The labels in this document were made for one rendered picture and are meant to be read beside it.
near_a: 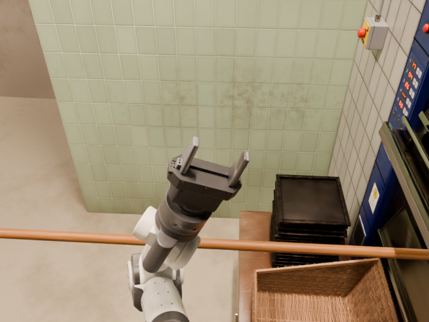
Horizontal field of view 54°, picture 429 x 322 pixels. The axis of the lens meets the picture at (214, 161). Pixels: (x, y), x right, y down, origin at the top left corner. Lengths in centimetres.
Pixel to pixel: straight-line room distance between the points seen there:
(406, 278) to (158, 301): 89
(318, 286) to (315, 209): 32
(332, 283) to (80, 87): 163
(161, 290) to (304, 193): 101
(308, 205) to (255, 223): 41
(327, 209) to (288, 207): 16
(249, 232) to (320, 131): 76
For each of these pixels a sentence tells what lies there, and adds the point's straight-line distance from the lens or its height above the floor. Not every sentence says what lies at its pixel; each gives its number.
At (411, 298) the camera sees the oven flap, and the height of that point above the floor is 97.
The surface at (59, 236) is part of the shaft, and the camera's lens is 132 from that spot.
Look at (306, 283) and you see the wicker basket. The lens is 182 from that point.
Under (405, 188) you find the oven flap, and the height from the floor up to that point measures 140.
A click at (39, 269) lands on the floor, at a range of 285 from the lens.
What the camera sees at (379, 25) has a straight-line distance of 184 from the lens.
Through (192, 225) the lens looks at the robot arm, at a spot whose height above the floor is 161.
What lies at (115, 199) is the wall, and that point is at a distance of 292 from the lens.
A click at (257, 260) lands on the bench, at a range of 197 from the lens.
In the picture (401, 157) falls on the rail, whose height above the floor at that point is 143.
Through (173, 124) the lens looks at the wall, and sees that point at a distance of 244.
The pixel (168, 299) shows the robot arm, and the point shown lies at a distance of 95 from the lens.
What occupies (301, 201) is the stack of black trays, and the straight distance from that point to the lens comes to 180.
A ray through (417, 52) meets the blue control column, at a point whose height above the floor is 158.
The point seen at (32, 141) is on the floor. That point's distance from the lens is 391.
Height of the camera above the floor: 214
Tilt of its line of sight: 39 degrees down
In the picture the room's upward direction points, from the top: straight up
